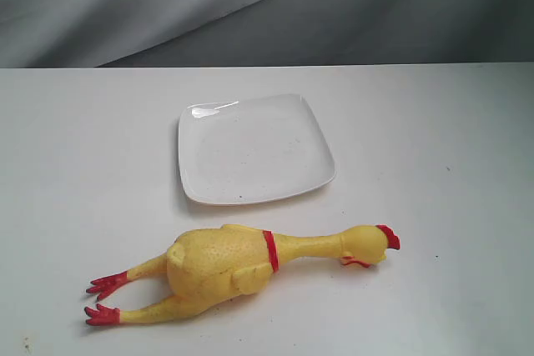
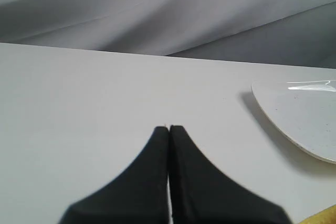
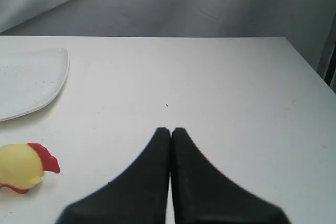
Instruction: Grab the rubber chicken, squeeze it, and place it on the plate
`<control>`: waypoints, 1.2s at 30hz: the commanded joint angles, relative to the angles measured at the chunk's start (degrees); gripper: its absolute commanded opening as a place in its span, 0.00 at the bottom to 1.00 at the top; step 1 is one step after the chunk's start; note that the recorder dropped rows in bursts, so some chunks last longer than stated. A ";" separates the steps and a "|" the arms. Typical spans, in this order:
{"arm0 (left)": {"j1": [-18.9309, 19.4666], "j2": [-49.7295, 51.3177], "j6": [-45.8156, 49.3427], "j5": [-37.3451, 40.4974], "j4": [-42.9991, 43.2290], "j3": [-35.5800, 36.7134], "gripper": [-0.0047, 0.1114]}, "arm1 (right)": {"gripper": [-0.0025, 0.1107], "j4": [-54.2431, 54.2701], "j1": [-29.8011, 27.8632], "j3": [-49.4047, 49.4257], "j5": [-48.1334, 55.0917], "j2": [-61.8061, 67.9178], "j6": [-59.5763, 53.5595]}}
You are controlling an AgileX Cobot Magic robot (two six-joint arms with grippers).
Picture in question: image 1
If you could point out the white square plate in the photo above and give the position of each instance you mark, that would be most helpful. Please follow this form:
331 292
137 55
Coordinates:
252 151

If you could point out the yellow rubber chicken toy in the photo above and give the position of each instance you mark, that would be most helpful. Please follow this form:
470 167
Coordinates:
208 266

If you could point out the grey backdrop cloth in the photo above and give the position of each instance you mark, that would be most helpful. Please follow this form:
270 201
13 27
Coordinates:
238 33

